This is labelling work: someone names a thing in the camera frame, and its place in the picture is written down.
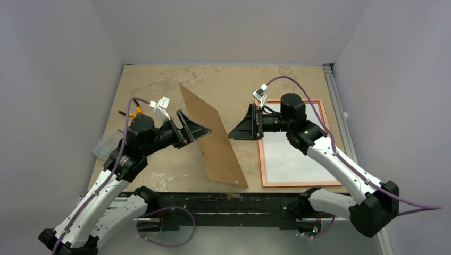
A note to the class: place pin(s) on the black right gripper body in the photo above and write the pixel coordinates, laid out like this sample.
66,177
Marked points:
256,121

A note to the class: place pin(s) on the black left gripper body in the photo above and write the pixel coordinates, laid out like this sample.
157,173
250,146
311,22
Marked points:
168,135

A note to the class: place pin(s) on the red wooden picture frame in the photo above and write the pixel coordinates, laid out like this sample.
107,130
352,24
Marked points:
262,162

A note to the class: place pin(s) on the brown cardboard backing board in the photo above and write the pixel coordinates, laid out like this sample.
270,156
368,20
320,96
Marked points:
219,157

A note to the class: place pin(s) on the landscape photo print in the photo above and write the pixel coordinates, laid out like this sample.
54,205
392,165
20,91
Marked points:
292,158

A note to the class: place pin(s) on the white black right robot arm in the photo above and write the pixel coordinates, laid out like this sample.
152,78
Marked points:
370,204

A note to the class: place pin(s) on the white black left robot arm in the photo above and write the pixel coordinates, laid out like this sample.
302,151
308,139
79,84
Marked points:
92,222

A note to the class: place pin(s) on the clear plastic parts box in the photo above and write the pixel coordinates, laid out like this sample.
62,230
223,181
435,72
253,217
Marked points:
107,143

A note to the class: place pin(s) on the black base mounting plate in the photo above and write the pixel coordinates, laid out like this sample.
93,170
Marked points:
154,222

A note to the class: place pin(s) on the aluminium rail right side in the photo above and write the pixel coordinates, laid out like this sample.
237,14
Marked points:
339,112

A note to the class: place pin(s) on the aluminium rail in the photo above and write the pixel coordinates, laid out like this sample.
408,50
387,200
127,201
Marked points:
239,209
339,112

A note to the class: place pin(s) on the aluminium front rail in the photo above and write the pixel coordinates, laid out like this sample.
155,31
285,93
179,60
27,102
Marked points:
239,209

